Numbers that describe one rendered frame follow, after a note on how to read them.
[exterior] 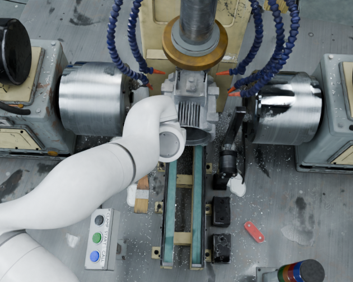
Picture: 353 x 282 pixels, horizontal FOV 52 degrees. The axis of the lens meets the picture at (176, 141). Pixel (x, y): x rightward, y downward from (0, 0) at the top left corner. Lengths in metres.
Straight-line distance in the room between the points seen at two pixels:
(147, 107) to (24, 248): 0.37
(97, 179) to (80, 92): 0.63
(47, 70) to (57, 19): 0.65
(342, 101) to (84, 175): 0.89
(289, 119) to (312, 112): 0.07
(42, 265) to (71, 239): 0.79
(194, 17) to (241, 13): 0.35
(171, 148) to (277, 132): 0.46
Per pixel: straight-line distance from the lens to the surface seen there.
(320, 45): 1.82
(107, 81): 1.15
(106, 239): 1.06
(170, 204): 1.23
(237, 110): 1.00
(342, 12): 3.19
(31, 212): 0.55
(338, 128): 1.18
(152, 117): 0.76
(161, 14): 1.24
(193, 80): 1.17
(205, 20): 0.91
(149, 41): 1.33
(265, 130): 1.17
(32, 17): 1.89
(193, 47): 0.97
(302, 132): 1.21
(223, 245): 1.28
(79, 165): 0.55
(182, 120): 1.13
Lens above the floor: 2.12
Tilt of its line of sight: 67 degrees down
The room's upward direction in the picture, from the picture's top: 3 degrees clockwise
